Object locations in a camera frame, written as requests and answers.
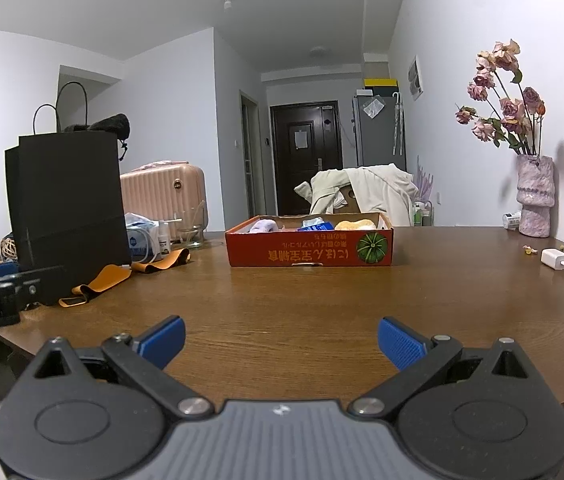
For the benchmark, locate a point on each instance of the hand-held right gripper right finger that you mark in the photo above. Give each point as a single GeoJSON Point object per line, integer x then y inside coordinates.
{"type": "Point", "coordinates": [400, 344]}

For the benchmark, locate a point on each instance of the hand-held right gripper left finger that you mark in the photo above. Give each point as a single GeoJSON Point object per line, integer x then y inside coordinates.
{"type": "Point", "coordinates": [164, 342]}

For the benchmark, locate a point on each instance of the yellow white plush toy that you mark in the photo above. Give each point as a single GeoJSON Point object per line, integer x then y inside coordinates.
{"type": "Point", "coordinates": [354, 225]}

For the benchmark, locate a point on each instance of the orange cardboard box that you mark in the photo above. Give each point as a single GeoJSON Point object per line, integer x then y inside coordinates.
{"type": "Point", "coordinates": [287, 252]}

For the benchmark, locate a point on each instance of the teal white soft packet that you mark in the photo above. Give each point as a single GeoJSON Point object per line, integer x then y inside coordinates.
{"type": "Point", "coordinates": [314, 225]}

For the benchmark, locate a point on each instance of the purple satin cloth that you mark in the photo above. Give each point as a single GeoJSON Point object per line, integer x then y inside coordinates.
{"type": "Point", "coordinates": [263, 226]}

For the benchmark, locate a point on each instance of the woven rattan ball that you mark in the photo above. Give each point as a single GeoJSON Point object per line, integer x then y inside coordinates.
{"type": "Point", "coordinates": [8, 247]}

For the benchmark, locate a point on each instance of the black paper bag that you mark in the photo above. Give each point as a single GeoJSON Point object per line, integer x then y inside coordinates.
{"type": "Point", "coordinates": [67, 210]}

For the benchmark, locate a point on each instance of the plastic bag with blue packet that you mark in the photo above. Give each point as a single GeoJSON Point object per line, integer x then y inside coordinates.
{"type": "Point", "coordinates": [137, 245]}

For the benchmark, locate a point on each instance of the small white spray bottle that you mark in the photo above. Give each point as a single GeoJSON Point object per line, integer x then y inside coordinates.
{"type": "Point", "coordinates": [164, 240]}

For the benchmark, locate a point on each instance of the clear glass cup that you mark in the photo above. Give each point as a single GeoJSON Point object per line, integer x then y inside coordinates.
{"type": "Point", "coordinates": [190, 237]}

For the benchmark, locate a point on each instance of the green bottle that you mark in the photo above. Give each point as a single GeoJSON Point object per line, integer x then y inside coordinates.
{"type": "Point", "coordinates": [417, 215]}

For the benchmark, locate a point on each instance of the brown cardboard box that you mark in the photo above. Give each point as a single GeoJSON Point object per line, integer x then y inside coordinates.
{"type": "Point", "coordinates": [349, 202]}

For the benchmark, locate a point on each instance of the pink suitcase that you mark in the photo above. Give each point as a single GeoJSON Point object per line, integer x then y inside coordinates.
{"type": "Point", "coordinates": [162, 190]}

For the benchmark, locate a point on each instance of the beige coat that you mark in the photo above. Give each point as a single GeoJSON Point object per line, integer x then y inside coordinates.
{"type": "Point", "coordinates": [376, 190]}

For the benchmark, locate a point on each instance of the small yellow trinket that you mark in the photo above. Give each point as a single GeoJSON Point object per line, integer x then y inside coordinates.
{"type": "Point", "coordinates": [529, 249]}

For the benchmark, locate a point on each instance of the small white jar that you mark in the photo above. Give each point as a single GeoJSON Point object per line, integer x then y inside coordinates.
{"type": "Point", "coordinates": [511, 221]}

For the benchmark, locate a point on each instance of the white charger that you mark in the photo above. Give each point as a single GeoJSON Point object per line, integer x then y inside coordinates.
{"type": "Point", "coordinates": [554, 259]}

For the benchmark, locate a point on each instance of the black fuzzy hat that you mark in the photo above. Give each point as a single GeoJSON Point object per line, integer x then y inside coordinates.
{"type": "Point", "coordinates": [107, 125]}

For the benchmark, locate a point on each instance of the dark entrance door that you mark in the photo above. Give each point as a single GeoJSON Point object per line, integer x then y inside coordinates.
{"type": "Point", "coordinates": [323, 160]}

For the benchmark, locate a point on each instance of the grey refrigerator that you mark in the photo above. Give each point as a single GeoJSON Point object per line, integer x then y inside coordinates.
{"type": "Point", "coordinates": [376, 145]}

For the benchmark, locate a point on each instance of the pink textured vase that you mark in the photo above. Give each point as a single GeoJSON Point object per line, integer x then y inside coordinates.
{"type": "Point", "coordinates": [535, 195]}

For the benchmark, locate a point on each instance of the grey framed interior door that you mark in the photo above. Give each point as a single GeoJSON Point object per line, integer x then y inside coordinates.
{"type": "Point", "coordinates": [249, 160]}

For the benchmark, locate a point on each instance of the white hanging umbrella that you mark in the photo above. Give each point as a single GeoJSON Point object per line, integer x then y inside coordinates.
{"type": "Point", "coordinates": [402, 130]}
{"type": "Point", "coordinates": [395, 125]}

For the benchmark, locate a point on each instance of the white paper notice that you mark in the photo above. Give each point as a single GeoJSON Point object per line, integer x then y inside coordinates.
{"type": "Point", "coordinates": [300, 140]}

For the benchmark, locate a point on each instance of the clear plastic bag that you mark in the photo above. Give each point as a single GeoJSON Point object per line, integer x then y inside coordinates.
{"type": "Point", "coordinates": [372, 109]}

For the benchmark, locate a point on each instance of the dried pink roses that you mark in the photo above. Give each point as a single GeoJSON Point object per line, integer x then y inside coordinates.
{"type": "Point", "coordinates": [509, 110]}

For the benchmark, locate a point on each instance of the yellow black storage box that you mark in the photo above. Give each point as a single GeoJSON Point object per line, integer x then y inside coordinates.
{"type": "Point", "coordinates": [380, 82]}

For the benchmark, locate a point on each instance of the round ceiling light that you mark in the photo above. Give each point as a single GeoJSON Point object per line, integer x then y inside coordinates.
{"type": "Point", "coordinates": [318, 51]}

